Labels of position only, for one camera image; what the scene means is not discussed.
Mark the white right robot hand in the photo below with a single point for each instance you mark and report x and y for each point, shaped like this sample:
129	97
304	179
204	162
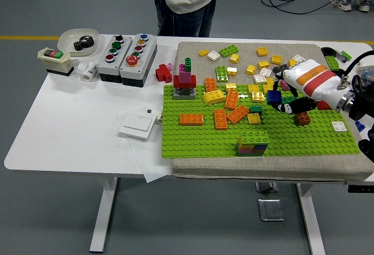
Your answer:
315	82

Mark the dark green long brick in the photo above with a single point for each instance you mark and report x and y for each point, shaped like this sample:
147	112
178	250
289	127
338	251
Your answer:
287	100

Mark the blue square brick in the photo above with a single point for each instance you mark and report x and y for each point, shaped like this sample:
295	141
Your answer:
273	97

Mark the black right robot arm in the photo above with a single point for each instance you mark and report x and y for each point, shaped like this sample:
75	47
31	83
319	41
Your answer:
362	106

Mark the lime green medium brick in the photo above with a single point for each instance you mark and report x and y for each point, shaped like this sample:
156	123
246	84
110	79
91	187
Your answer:
222	73
332	62

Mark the white flat tile brick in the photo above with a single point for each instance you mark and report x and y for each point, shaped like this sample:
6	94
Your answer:
214	55
266	72
339	126
259	79
298	57

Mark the magenta pink square brick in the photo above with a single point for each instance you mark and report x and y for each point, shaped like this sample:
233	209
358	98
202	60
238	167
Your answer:
283	86

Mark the dark grey slope brick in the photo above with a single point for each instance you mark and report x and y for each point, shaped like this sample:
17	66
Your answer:
279	68

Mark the brown square brick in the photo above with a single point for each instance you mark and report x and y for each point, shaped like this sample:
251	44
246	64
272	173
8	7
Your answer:
302	119

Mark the glossy yellow square brick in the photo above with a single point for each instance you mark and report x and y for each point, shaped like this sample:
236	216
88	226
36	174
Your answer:
257	97

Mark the small blue slope brick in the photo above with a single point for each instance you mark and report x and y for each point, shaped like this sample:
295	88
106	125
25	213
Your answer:
360	126

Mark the small dark green brick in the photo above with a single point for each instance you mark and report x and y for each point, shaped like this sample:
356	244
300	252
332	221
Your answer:
256	109

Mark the orange long brick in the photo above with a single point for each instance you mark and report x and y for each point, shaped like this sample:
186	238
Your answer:
238	114
191	119
220	119
231	100

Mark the pale yellow square brick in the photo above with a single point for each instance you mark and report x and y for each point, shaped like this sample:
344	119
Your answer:
232	72

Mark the multicolour brick stack lime top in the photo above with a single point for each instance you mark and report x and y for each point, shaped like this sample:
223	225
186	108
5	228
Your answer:
252	149

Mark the lime green long brick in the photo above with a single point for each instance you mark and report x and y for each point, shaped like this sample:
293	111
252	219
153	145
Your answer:
228	51

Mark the yellow curved brick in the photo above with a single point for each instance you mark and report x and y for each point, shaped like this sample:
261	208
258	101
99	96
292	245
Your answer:
213	97

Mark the small yellow brick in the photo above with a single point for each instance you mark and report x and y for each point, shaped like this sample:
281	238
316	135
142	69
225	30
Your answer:
204	53

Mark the dark green narrow brick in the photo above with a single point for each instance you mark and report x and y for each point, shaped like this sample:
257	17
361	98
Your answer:
188	65

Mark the pink tall brick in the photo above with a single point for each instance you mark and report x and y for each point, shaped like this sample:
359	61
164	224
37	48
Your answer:
184	76

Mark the grey arch brick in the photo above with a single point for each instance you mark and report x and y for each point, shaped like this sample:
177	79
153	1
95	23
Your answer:
178	95

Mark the red wide brick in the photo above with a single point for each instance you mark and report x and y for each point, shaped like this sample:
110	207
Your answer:
176	81

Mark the small light pink brick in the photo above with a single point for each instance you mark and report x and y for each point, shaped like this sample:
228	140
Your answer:
170	66

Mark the red cross-shaped brick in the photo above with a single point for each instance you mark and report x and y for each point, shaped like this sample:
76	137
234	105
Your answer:
162	73

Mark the silver metal clip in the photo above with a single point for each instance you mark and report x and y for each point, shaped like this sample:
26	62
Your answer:
339	55

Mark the small lime green piece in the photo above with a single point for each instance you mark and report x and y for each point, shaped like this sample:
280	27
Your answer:
346	53

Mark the clear bag of blue parts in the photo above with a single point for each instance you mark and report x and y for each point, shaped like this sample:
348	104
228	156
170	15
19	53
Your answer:
368	73

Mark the black table control panel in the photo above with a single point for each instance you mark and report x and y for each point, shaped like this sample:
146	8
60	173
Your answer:
360	188

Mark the metal floor socket box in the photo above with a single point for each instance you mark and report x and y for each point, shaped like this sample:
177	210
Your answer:
270	209

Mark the grey-brown mat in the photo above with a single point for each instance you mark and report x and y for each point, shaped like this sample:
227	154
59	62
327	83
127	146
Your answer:
204	167

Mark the lime green studded baseplate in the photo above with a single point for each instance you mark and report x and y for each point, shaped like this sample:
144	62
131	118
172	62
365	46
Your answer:
190	144

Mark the white table leg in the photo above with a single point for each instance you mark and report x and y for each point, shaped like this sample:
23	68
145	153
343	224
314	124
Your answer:
312	223
105	208

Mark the grey emergency-stop control box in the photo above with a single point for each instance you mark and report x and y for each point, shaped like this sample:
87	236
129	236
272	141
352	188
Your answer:
143	68

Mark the white paper sheet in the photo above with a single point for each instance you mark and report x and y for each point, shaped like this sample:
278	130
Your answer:
152	164

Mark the grey four-button control box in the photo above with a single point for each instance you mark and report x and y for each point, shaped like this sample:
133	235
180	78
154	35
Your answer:
109	68

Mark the white pipe tee fitting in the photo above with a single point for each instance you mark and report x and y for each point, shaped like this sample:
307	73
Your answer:
90	72

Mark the black metal gear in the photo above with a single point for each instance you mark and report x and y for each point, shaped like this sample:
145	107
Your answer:
88	41
79	45

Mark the white plastic bowl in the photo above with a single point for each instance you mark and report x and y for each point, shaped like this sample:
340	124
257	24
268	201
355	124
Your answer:
67	37

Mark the white wall switch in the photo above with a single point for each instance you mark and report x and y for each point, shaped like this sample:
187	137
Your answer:
135	124

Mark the beige red-green switch box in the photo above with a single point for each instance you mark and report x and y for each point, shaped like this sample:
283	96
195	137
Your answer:
55	65

